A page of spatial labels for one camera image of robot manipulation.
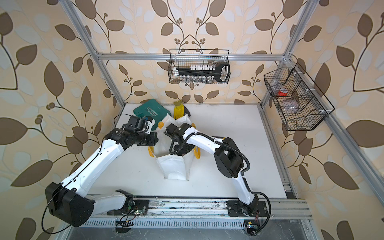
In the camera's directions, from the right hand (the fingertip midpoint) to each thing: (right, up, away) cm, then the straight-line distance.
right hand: (185, 151), depth 88 cm
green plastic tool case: (-26, +27, +24) cm, 44 cm away
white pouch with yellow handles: (-5, -5, -12) cm, 14 cm away
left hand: (-15, +10, -9) cm, 20 cm away
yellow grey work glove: (-6, +26, +27) cm, 39 cm away
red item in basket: (+55, +33, -6) cm, 64 cm away
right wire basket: (+59, +29, -10) cm, 67 cm away
